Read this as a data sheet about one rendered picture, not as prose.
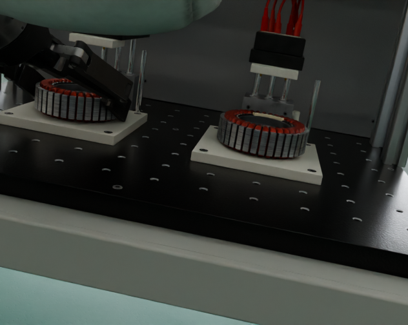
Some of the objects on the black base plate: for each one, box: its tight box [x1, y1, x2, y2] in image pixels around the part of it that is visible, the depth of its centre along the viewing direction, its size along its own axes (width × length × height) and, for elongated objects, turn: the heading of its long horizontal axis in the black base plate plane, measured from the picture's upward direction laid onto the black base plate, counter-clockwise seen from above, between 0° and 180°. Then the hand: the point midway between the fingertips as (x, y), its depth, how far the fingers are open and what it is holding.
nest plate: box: [0, 101, 148, 146], centre depth 67 cm, size 15×15×1 cm
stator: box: [34, 78, 117, 123], centre depth 66 cm, size 11×11×4 cm
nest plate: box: [190, 125, 323, 185], centre depth 64 cm, size 15×15×1 cm
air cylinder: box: [241, 92, 294, 119], centre depth 77 cm, size 5×8×6 cm
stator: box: [217, 109, 309, 159], centre depth 63 cm, size 11×11×4 cm
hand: (79, 97), depth 66 cm, fingers open, 11 cm apart
